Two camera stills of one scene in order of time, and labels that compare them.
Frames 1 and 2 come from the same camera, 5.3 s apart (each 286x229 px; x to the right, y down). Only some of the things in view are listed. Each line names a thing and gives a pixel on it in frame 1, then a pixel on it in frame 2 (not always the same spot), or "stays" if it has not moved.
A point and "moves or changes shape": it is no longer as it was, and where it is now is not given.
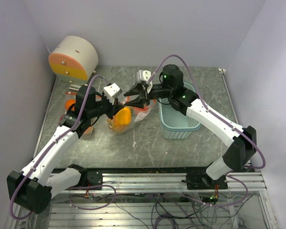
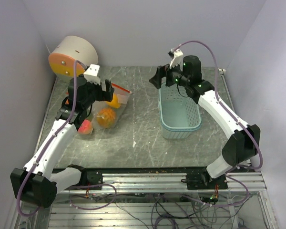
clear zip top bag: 123,120 moves or changes shape
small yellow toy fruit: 123,116 moves or changes shape
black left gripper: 113,109 to 109,90
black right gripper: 138,102 to 161,71
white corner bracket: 221,71 stays
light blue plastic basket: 175,125 stays
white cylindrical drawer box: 74,59 stays
